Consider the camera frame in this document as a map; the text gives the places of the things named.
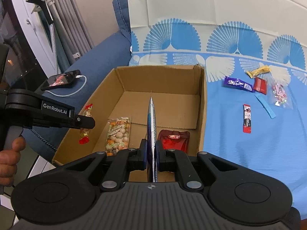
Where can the blue white printed sheet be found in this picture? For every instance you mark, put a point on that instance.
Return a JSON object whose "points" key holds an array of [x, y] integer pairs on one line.
{"points": [[227, 136]]}

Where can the blue sofa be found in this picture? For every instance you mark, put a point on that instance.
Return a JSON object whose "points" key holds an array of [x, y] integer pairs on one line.
{"points": [[100, 52]]}

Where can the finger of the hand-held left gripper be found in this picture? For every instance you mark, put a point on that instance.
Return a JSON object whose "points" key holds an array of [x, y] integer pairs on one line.
{"points": [[85, 122]]}

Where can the black garment steamer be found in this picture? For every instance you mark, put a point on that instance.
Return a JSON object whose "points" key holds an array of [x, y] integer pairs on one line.
{"points": [[45, 9]]}

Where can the white window frame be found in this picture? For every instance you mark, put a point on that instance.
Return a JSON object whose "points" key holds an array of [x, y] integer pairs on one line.
{"points": [[31, 40]]}

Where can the person's left hand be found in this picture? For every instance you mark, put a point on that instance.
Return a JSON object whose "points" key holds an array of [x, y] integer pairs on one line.
{"points": [[9, 165]]}

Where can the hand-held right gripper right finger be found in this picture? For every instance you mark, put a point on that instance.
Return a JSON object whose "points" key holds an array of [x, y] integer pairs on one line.
{"points": [[159, 155]]}

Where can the glossy red pouch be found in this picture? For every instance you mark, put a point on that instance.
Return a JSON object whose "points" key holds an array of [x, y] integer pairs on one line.
{"points": [[175, 139]]}

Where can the black smartphone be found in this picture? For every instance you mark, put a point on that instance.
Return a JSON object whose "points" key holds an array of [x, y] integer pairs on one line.
{"points": [[60, 80]]}

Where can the clear bag of candies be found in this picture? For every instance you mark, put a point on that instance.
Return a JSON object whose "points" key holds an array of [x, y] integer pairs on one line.
{"points": [[279, 93]]}

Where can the silver blue snack packet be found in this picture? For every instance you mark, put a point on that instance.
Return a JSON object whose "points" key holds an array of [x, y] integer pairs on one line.
{"points": [[151, 124]]}

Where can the red black stick packet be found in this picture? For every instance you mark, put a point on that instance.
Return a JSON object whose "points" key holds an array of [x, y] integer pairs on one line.
{"points": [[247, 118]]}

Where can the yellow candy wrapper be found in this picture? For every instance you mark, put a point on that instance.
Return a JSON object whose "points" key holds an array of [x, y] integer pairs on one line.
{"points": [[260, 71]]}

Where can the brown cardboard box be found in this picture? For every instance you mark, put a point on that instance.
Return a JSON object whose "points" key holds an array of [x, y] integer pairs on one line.
{"points": [[163, 81]]}

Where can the clear nut snack packet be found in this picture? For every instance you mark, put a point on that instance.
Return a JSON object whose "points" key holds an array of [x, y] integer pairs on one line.
{"points": [[118, 134]]}

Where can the blue plastic strip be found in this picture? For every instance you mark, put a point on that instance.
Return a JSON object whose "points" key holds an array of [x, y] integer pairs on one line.
{"points": [[265, 106]]}

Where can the small red packet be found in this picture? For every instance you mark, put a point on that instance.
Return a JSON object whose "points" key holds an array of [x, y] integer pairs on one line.
{"points": [[260, 85]]}

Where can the purple candy wrapper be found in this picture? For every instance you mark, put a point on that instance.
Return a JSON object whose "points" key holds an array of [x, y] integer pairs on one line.
{"points": [[236, 83]]}

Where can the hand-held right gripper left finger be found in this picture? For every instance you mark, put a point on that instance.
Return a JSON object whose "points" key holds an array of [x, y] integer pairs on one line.
{"points": [[144, 155]]}

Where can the red-ended clear candy packet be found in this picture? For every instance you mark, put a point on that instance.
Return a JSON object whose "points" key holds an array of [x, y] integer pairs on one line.
{"points": [[84, 136]]}

